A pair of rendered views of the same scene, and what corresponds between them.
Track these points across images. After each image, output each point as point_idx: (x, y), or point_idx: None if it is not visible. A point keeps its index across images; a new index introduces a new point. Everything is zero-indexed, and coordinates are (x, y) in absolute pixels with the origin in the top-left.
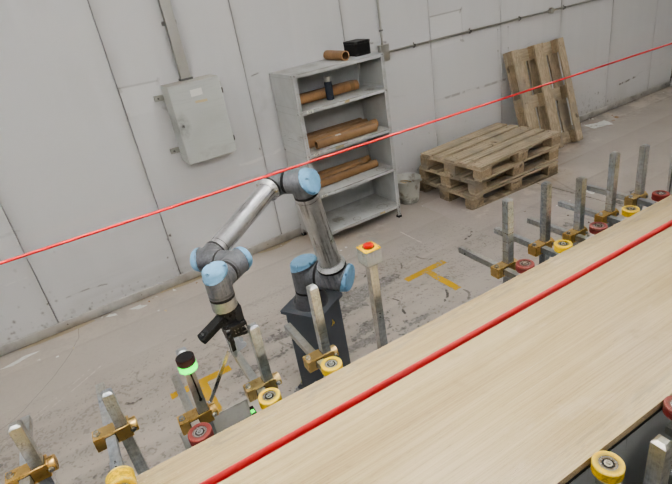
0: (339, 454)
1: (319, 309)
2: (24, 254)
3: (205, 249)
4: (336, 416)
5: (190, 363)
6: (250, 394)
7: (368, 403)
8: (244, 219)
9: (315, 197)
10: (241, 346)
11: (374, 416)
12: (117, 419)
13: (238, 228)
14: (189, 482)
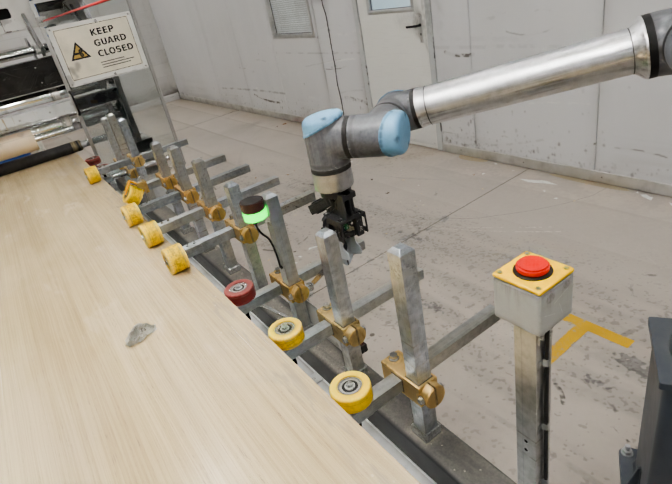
0: (142, 441)
1: (401, 299)
2: None
3: (392, 95)
4: (220, 421)
5: (243, 210)
6: (319, 316)
7: (236, 466)
8: (498, 80)
9: None
10: (343, 255)
11: (201, 482)
12: (234, 217)
13: (470, 90)
14: (170, 306)
